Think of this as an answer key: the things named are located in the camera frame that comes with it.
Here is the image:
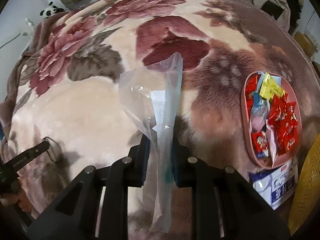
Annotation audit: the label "clear plastic zip bag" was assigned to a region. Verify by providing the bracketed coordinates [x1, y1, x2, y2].
[119, 52, 183, 233]

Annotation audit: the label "person's hand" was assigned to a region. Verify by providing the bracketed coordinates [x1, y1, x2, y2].
[1, 185, 33, 212]

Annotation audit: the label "floral plush blanket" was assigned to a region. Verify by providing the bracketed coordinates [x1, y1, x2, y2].
[1, 0, 319, 218]

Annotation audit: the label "white blue tissue packet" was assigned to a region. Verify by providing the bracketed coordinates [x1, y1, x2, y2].
[249, 157, 298, 210]

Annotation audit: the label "orange perforated plastic basket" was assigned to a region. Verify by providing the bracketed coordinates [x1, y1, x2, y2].
[288, 137, 319, 235]

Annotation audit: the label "pink tray of candies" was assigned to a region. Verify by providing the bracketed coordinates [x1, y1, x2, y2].
[241, 71, 302, 170]

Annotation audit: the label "panda plush toy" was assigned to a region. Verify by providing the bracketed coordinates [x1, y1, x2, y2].
[40, 2, 69, 18]

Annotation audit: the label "stacked cardboard boxes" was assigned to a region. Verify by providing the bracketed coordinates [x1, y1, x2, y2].
[294, 31, 319, 59]

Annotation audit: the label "chair piled with clothes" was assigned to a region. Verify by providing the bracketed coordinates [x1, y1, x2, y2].
[248, 0, 304, 33]

